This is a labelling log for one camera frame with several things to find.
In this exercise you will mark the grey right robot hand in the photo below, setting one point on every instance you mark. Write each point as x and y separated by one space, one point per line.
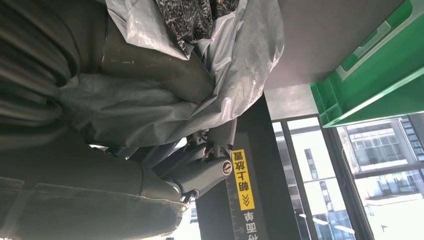
82 198

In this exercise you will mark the black and yellow column label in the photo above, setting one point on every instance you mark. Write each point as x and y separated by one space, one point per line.
243 185

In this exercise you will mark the black scanner column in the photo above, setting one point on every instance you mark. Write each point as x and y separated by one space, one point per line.
275 185

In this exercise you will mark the green plastic crate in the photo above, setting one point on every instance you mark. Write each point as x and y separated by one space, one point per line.
381 76

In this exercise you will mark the clear crate label holder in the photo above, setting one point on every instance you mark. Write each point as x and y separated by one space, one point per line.
371 39

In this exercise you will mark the black window frame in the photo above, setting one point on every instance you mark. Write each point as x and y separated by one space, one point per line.
338 159

